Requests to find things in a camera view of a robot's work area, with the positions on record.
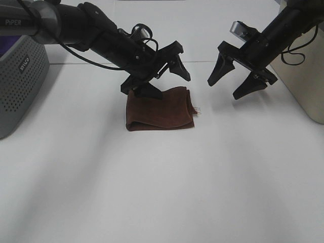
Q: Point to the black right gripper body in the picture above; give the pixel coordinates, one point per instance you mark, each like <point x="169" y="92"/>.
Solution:
<point x="257" y="53"/>

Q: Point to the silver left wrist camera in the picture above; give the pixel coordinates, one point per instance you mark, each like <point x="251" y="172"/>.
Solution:
<point x="141" y="32"/>

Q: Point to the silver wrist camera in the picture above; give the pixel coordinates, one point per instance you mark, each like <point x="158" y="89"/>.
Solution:
<point x="242" y="31"/>
<point x="141" y="32"/>

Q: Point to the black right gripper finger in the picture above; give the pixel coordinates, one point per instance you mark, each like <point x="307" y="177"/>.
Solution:
<point x="223" y="66"/>
<point x="251" y="84"/>

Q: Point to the brown towel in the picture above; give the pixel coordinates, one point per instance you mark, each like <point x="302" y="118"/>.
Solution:
<point x="174" y="111"/>

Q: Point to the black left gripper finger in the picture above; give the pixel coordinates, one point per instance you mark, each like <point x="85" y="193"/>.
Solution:
<point x="147" y="90"/>
<point x="176" y="67"/>

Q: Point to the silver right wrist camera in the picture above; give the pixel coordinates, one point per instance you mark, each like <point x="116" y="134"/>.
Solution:
<point x="242" y="31"/>

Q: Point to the purple cloth in basket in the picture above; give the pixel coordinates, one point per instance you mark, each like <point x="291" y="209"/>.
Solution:
<point x="9" y="44"/>

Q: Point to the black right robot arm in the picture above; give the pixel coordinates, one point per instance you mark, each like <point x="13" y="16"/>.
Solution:
<point x="297" y="18"/>

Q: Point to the beige storage bin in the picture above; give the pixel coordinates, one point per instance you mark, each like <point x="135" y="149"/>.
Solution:
<point x="305" y="81"/>

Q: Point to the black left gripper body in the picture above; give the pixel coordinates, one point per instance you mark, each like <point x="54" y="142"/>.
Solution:
<point x="135" y="57"/>

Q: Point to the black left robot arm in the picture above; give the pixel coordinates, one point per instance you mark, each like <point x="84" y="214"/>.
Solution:
<point x="86" y="27"/>

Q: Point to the grey perforated laundry basket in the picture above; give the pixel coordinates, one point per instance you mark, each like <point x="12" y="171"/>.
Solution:
<point x="22" y="76"/>

